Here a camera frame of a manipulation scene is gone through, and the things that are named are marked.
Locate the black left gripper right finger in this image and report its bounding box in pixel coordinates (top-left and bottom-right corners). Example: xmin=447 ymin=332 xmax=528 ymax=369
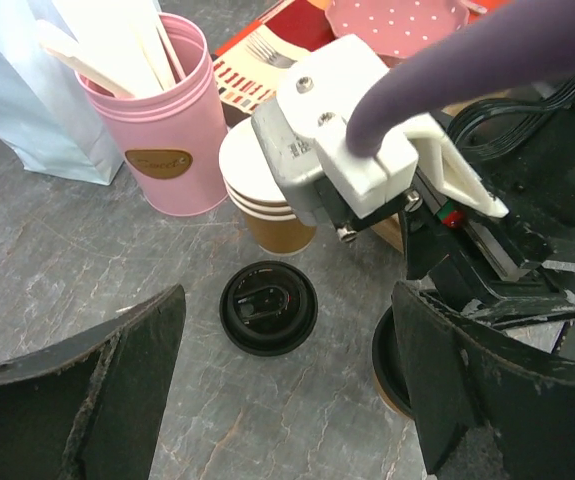
xmin=392 ymin=282 xmax=575 ymax=479

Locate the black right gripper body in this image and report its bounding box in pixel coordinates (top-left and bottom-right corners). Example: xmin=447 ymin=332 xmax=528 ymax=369
xmin=401 ymin=202 xmax=575 ymax=330

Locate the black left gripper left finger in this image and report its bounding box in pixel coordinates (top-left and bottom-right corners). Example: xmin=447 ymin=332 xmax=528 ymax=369
xmin=0 ymin=285 xmax=186 ymax=479

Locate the pink polka dot plate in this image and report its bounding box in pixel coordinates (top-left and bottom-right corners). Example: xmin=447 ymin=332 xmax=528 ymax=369
xmin=325 ymin=0 xmax=469 ymax=65

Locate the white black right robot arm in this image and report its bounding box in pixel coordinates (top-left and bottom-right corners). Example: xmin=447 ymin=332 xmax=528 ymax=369
xmin=400 ymin=77 xmax=575 ymax=329

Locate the brown cardboard cup carrier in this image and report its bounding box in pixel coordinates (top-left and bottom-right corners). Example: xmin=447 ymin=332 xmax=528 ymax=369
xmin=371 ymin=215 xmax=404 ymax=253

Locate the black cup lid stack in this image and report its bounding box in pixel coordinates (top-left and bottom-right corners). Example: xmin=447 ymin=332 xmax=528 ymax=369
xmin=219 ymin=260 xmax=318 ymax=357

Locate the brown paper cup stack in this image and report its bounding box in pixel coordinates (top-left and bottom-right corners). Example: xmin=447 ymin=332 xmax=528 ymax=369
xmin=219 ymin=118 xmax=316 ymax=256

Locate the pink tin straw holder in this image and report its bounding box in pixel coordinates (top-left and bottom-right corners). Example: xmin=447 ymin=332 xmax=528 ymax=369
xmin=77 ymin=13 xmax=228 ymax=217

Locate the colourful patchwork placemat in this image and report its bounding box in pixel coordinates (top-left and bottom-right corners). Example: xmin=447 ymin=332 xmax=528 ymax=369
xmin=214 ymin=0 xmax=513 ymax=131

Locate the light blue paper bag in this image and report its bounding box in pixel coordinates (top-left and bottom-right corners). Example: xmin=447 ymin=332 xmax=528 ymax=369
xmin=0 ymin=1 xmax=122 ymax=185

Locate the white wrapped straws bundle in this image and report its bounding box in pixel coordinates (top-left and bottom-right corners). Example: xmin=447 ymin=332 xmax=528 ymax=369
xmin=53 ymin=1 xmax=184 ymax=98

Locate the pink handled fork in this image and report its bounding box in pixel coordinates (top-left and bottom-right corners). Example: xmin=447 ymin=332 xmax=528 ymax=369
xmin=245 ymin=32 xmax=296 ymax=69

